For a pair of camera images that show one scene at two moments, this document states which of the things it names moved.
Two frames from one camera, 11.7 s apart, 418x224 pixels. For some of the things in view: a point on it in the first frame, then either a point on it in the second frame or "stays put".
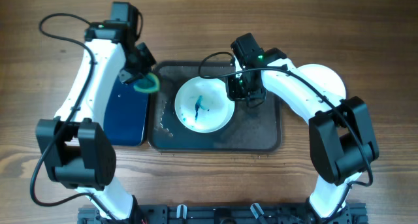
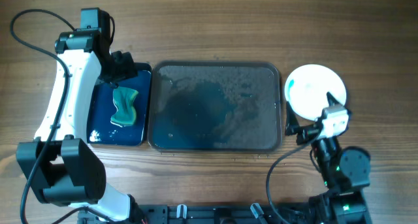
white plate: (204, 106) -> (307, 87)
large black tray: (255, 127) stays put
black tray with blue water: (126, 115) stays put
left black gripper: (149, 60) -> (126, 66)
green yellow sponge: (149, 84) -> (123, 98)
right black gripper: (234, 94) -> (293, 126)
